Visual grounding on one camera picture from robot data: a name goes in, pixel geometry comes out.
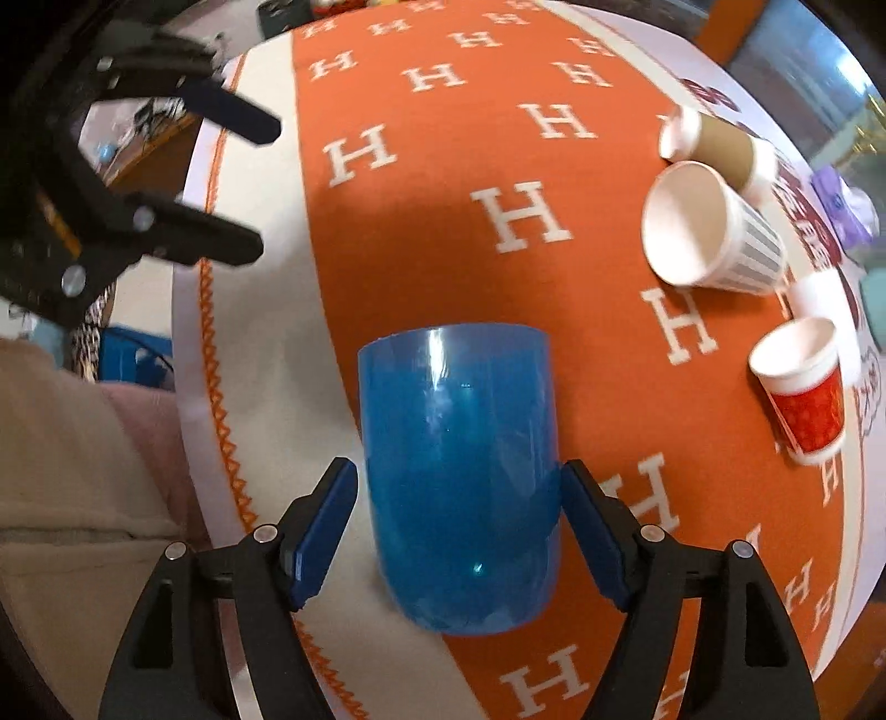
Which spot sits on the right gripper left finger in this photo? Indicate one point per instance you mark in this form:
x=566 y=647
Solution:
x=171 y=660

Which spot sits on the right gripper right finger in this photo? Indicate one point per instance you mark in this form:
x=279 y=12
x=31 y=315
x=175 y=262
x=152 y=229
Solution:
x=747 y=661

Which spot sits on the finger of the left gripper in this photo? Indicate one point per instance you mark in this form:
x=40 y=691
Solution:
x=140 y=224
x=184 y=74

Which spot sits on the blue translucent plastic cup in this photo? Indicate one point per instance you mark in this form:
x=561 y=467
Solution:
x=460 y=437

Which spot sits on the red patterned paper cup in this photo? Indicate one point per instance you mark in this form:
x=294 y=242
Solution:
x=797 y=365

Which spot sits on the plain white paper cup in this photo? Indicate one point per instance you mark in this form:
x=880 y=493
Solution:
x=822 y=293

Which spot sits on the grey striped paper cup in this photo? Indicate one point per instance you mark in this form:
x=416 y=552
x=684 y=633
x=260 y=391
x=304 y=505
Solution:
x=696 y=231

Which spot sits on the brown sleeve paper cup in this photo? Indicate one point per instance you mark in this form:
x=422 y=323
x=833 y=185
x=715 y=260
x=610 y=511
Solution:
x=748 y=164

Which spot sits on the orange H-pattern blanket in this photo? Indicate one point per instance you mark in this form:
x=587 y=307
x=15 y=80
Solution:
x=487 y=161

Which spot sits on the teal canister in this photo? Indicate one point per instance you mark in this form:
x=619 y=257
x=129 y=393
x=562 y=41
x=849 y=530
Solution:
x=873 y=293

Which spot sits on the purple tissue pack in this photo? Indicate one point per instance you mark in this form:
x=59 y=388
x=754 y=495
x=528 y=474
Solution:
x=850 y=210

